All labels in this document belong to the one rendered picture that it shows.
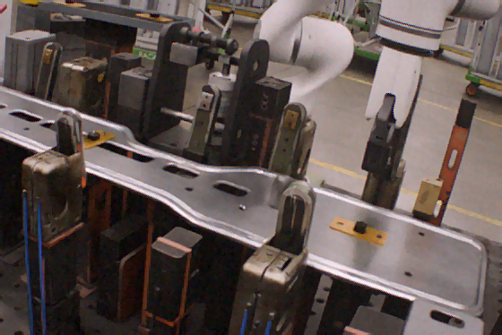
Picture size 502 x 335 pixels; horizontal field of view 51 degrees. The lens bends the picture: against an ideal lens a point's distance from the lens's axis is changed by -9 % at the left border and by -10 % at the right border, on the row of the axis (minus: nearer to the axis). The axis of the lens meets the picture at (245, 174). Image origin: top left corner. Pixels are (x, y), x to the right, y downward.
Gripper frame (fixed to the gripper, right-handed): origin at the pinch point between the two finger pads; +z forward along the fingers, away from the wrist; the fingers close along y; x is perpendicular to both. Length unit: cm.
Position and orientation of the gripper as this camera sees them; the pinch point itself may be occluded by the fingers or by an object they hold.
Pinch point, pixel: (380, 155)
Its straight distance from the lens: 77.7
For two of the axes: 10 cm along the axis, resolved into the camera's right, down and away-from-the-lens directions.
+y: -4.0, 3.1, -8.6
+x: 9.0, 3.0, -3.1
